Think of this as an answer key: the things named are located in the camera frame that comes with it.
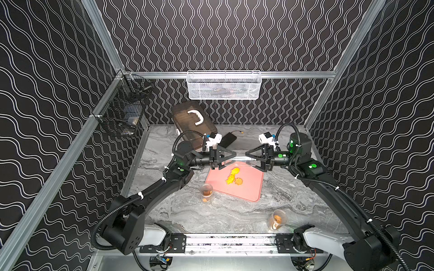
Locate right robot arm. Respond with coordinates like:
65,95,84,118
245,124,409,271

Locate clear jar dark cookies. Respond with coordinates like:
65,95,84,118
200,184,214,203

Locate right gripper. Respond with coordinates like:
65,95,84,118
246,146,299,171

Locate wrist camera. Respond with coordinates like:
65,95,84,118
203,132,222,151
258,132,275,145

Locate black wire wall basket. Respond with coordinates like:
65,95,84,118
97,75,155,138

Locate white box brown lid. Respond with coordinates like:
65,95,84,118
172,100,218,149

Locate pink plastic tray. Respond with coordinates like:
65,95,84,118
205,163,264,202

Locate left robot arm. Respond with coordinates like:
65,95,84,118
90,131,237,255

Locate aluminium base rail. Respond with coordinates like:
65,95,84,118
133,228,355,258

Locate white mesh wall basket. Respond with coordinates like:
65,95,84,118
186,70,262,100

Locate black battery pack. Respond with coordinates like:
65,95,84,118
219,132,237,148

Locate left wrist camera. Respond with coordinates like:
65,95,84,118
203,132,222,151

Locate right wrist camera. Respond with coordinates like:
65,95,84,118
258,132,275,145

